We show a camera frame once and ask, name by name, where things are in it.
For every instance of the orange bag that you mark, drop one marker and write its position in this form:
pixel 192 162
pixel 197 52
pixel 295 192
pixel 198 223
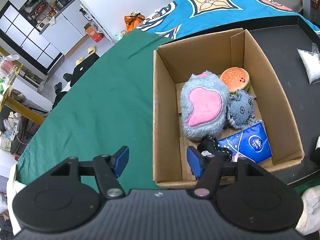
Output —
pixel 133 20

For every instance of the orange red box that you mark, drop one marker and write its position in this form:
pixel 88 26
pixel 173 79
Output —
pixel 93 33

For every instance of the black tray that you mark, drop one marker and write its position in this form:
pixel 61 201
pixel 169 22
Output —
pixel 280 37

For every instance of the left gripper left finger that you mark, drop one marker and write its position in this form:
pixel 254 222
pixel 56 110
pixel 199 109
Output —
pixel 119 161

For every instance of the white cabinet with shelf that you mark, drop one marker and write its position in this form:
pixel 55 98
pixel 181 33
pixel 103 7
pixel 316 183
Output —
pixel 61 22

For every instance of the grey pink plush toy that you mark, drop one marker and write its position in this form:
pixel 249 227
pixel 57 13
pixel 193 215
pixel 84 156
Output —
pixel 203 104

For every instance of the yellow slipper far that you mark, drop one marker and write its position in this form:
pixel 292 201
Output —
pixel 91 50

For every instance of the yellow slipper near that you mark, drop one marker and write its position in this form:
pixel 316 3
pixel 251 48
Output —
pixel 79 61

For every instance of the plush hamburger toy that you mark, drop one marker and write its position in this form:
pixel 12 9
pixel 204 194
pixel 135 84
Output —
pixel 235 79

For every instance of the yellow slipper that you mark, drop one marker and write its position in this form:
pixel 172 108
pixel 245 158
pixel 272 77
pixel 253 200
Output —
pixel 79 61
pixel 91 50

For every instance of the green cloth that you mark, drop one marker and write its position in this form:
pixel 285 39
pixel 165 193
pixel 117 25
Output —
pixel 110 106

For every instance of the blue patterned blanket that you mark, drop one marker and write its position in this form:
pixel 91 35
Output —
pixel 180 18

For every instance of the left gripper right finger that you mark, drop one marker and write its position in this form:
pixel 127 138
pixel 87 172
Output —
pixel 196 161

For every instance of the brown cardboard box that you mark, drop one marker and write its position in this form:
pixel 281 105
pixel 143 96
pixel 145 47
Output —
pixel 173 65

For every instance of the grey denim plush toy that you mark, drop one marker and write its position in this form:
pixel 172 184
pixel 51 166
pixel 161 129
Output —
pixel 241 110

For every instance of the clear bag white beads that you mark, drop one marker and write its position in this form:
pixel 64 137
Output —
pixel 311 63

